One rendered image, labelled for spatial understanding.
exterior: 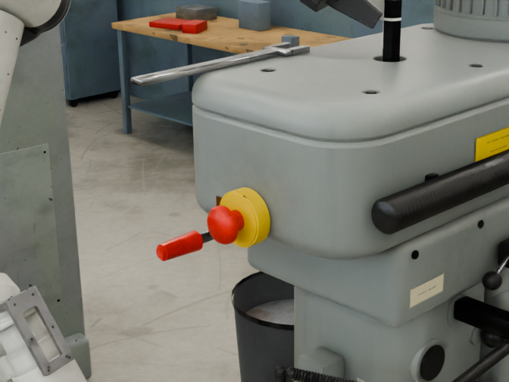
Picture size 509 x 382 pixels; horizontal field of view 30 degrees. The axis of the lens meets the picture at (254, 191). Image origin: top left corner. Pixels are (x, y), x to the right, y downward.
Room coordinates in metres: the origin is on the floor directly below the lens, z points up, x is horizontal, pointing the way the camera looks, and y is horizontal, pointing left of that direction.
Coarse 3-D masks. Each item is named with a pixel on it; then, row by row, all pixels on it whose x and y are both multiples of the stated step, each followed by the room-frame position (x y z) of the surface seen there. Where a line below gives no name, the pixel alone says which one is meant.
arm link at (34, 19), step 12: (0, 0) 1.14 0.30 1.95; (12, 0) 1.14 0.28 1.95; (24, 0) 1.15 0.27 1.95; (36, 0) 1.17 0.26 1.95; (48, 0) 1.18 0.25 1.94; (60, 0) 1.20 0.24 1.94; (12, 12) 1.16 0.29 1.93; (24, 12) 1.17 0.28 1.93; (36, 12) 1.18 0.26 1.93; (48, 12) 1.19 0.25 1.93; (60, 12) 1.20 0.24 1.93; (24, 24) 1.19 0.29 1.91; (36, 24) 1.19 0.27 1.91; (48, 24) 1.20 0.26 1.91
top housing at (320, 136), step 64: (256, 64) 1.04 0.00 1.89; (320, 64) 1.04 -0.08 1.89; (384, 64) 1.03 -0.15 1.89; (448, 64) 1.03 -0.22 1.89; (256, 128) 0.91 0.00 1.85; (320, 128) 0.85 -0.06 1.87; (384, 128) 0.86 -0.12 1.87; (448, 128) 0.93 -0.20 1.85; (256, 192) 0.91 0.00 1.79; (320, 192) 0.85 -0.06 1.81; (384, 192) 0.86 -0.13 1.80; (320, 256) 0.86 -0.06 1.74
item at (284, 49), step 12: (264, 48) 1.11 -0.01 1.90; (276, 48) 1.10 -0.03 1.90; (288, 48) 1.13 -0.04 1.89; (300, 48) 1.10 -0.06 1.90; (216, 60) 1.04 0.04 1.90; (228, 60) 1.04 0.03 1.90; (240, 60) 1.04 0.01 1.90; (252, 60) 1.06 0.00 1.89; (156, 72) 0.98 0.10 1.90; (168, 72) 0.98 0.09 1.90; (180, 72) 0.98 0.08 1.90; (192, 72) 0.99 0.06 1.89; (204, 72) 1.01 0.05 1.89; (144, 84) 0.95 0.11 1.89
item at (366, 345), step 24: (480, 288) 1.05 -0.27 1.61; (312, 312) 1.03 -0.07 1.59; (336, 312) 1.00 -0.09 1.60; (432, 312) 0.98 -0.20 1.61; (312, 336) 1.03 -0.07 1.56; (336, 336) 1.00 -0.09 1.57; (360, 336) 0.98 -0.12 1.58; (384, 336) 0.96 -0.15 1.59; (408, 336) 0.96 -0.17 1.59; (432, 336) 0.98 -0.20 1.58; (456, 336) 1.01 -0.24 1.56; (480, 336) 1.04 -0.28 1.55; (360, 360) 0.98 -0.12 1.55; (384, 360) 0.96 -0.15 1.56; (408, 360) 0.96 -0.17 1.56; (432, 360) 0.97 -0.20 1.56; (456, 360) 1.01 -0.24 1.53
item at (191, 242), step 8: (192, 232) 0.99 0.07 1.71; (208, 232) 1.00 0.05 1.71; (168, 240) 0.97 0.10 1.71; (176, 240) 0.97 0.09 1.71; (184, 240) 0.97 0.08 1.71; (192, 240) 0.98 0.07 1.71; (200, 240) 0.98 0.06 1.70; (208, 240) 1.00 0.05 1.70; (160, 248) 0.96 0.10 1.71; (168, 248) 0.96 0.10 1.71; (176, 248) 0.96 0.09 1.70; (184, 248) 0.97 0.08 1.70; (192, 248) 0.98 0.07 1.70; (200, 248) 0.99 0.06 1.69; (160, 256) 0.96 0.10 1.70; (168, 256) 0.96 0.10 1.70; (176, 256) 0.96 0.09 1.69
